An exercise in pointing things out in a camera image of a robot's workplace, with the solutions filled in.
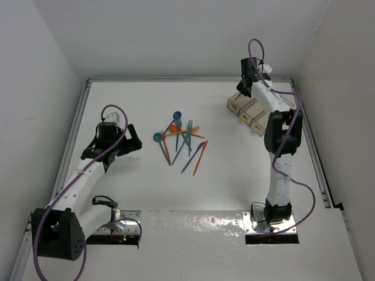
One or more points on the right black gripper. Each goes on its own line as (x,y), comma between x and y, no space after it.
(240,87)

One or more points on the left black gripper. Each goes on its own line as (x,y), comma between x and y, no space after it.
(130,144)

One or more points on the teal spoon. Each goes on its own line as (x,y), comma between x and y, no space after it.
(157,137)

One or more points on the orange-red spoon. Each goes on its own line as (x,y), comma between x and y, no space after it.
(173,128)

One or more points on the dark blue spoon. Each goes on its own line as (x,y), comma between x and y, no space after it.
(176,120)

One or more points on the teal fork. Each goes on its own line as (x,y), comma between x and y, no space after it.
(189,127)

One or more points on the yellow fork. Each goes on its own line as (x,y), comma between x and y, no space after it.
(194,130)

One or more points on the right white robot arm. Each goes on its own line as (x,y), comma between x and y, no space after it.
(282,137)

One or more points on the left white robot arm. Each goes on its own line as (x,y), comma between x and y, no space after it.
(61,229)

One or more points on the clear container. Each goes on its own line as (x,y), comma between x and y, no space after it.
(252,110)
(259,123)
(237,102)

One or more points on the dark blue knife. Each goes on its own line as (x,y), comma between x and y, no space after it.
(200,146)

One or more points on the orange-red knife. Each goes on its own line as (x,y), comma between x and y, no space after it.
(200,157)

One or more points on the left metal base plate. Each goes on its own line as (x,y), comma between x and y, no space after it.
(124,229)

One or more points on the metal base plate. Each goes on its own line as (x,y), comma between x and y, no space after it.
(124,229)
(254,225)

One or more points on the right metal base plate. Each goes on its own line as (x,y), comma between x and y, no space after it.
(254,225)

